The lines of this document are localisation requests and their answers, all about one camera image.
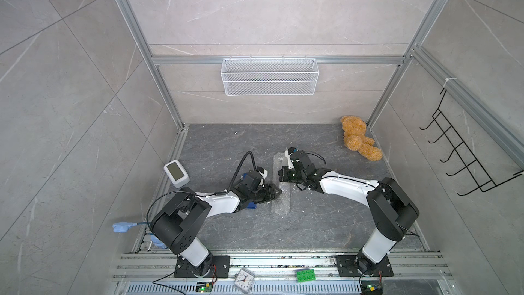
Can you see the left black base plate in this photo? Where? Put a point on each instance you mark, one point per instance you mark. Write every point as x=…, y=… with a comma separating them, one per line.
x=213, y=266

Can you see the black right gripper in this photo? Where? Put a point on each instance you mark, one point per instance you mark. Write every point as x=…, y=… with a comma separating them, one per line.
x=284, y=177

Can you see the white digital clock display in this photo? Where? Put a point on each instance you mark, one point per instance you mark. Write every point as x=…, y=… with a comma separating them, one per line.
x=176, y=174

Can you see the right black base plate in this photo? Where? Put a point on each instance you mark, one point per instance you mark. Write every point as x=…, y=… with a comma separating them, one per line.
x=355, y=265

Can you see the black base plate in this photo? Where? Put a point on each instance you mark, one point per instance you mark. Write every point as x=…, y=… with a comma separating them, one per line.
x=355, y=265
x=213, y=266

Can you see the white wire mesh basket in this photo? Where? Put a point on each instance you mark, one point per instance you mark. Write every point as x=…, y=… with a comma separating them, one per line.
x=269, y=77

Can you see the black wall hook rack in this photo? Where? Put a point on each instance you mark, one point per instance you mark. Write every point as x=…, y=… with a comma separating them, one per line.
x=469, y=162

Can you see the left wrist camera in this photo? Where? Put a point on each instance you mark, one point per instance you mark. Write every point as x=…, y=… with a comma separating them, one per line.
x=263, y=172

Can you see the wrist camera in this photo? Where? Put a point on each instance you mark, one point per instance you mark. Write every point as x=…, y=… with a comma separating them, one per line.
x=288, y=154
x=263, y=172

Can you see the green toy brick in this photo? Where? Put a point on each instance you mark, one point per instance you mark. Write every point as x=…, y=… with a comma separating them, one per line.
x=305, y=275

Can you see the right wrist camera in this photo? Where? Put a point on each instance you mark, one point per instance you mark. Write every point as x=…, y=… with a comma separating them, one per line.
x=288, y=154

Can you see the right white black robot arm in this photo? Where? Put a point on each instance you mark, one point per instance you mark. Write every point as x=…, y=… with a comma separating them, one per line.
x=392, y=210

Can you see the small white analog clock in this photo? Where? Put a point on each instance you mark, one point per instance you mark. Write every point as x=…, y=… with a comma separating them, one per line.
x=244, y=280

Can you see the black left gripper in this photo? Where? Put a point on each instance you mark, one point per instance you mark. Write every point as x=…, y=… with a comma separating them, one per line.
x=271, y=193

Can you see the brown teddy bear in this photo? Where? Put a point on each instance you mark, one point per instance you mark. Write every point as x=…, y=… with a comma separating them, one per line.
x=355, y=138

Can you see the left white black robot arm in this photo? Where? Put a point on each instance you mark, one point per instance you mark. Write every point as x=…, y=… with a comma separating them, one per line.
x=178, y=223

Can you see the blue tape dispenser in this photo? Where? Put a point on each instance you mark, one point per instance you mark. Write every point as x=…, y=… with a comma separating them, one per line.
x=249, y=205

